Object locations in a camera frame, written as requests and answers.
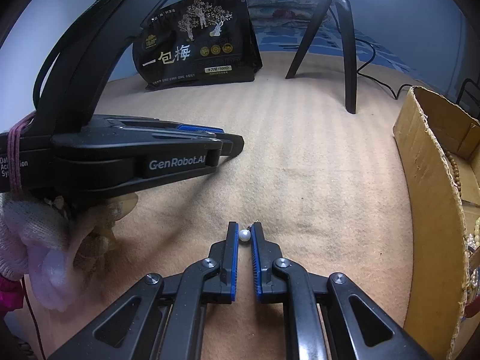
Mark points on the blue patterned bed sheet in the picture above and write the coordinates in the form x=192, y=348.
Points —
x=286, y=36

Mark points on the red strap wristwatch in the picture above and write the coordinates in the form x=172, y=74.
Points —
x=472, y=305

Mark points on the black snack bag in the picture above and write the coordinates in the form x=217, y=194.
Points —
x=198, y=42

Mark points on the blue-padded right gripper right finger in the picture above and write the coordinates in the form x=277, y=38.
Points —
x=325, y=317

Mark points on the black clothes rack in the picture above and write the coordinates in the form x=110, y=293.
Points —
x=468, y=98

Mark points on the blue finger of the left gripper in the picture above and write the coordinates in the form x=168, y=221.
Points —
x=199, y=128

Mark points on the cardboard box tray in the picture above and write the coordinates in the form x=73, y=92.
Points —
x=438, y=144

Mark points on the black tripod stand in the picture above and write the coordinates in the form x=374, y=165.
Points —
x=343, y=32

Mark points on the small pearl earring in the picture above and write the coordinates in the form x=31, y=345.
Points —
x=247, y=235

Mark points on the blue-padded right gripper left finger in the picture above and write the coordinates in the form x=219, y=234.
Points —
x=161, y=317

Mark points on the gloved hand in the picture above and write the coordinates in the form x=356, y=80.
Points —
x=58, y=254

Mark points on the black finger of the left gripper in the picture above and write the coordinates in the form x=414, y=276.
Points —
x=179, y=155

